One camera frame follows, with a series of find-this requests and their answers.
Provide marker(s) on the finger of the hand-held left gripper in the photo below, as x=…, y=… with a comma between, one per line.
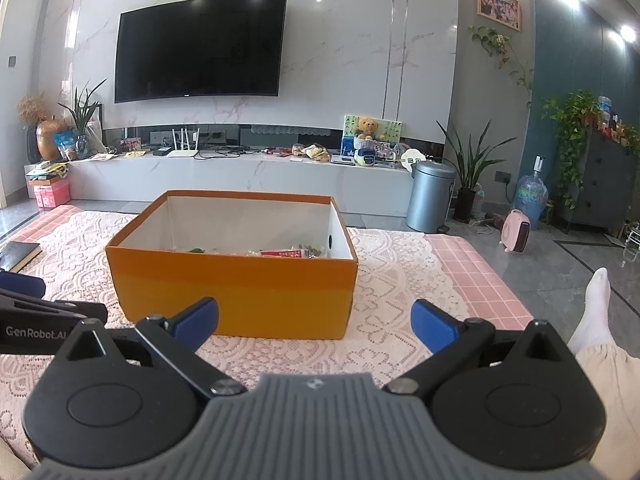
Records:
x=60, y=310
x=22, y=285

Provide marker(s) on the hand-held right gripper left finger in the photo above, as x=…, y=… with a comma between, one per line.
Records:
x=192, y=322

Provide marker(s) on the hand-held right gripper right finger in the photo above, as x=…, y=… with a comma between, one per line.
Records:
x=435, y=325

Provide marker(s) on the orange cardboard box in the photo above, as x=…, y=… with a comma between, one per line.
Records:
x=225, y=295

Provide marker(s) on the small green packet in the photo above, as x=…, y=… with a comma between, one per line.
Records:
x=196, y=249

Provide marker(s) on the red snack packet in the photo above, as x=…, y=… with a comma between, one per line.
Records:
x=280, y=254

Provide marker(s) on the pile of bagged snacks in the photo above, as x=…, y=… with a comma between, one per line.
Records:
x=310, y=153

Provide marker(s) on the black book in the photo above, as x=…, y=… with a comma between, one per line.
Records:
x=20, y=255

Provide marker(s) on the pink checkered table cover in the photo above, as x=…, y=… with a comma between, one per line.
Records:
x=475, y=280

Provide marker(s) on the white lace tablecloth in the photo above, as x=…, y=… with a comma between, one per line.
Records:
x=390, y=270

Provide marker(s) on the pink box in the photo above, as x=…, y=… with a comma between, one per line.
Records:
x=52, y=195

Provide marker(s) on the stack of papers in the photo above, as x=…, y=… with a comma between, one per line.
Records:
x=45, y=171

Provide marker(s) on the pink space heater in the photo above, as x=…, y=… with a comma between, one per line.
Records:
x=515, y=232

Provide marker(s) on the long-leaf plant in black pot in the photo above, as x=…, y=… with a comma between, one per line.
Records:
x=465, y=205

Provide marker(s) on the grey metal trash can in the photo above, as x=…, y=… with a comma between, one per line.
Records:
x=430, y=200

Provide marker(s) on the blue printed bag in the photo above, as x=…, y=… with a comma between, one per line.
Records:
x=63, y=145

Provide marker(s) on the golden gourd vase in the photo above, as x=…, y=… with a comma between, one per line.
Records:
x=47, y=140

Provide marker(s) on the leafy plant in glass vase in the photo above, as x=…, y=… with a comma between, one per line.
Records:
x=81, y=147

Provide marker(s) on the blue water jug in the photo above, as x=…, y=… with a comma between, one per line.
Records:
x=531, y=200

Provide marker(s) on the white sock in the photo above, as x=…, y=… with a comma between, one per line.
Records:
x=592, y=310

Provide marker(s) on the white marble television console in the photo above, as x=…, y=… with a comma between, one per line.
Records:
x=280, y=180

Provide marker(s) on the white round hand fan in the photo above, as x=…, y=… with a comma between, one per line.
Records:
x=411, y=158

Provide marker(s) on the white router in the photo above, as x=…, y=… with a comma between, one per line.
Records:
x=182, y=153

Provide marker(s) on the small black device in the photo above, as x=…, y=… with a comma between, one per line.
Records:
x=162, y=152

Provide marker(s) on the dried flowers in dark vase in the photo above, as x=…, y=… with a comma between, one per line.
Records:
x=31, y=110

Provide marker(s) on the pink printed card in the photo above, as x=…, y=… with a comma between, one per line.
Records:
x=130, y=144

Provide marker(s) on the white jar blue label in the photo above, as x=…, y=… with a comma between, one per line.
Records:
x=366, y=155

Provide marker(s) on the small kitchen scale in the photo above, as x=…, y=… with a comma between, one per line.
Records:
x=342, y=159

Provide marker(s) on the person's beige trousered leg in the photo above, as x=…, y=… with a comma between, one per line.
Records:
x=615, y=400

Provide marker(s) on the brown teddy bear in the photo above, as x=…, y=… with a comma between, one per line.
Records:
x=366, y=127

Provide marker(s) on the dark grey cabinet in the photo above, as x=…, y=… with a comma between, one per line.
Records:
x=605, y=185

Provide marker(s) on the trailing green pothos plant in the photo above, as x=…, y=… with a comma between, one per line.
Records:
x=570, y=125

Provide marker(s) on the row of bottles on cabinet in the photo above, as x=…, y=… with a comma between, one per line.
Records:
x=617, y=125

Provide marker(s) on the black curved television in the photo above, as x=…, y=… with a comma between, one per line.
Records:
x=200, y=50

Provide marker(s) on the wooden framed picture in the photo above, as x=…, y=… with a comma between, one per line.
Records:
x=498, y=5

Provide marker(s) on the wall outlet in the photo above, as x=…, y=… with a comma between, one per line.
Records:
x=502, y=177

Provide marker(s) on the hanging wall vine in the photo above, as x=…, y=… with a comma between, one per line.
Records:
x=492, y=42

